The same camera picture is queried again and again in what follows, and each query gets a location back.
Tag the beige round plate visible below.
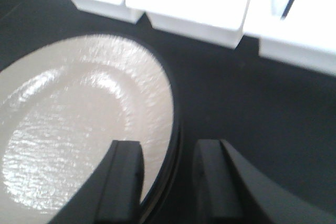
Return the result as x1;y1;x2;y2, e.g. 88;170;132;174
1;34;178;223

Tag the middle white storage bin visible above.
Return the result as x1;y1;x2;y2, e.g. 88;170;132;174
125;0;250;48

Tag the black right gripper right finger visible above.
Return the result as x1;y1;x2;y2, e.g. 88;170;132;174
193;140;335;223

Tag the right white storage bin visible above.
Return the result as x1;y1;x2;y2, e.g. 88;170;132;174
243;0;335;76

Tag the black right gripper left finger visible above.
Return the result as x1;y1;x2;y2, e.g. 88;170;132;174
50;141;144;223

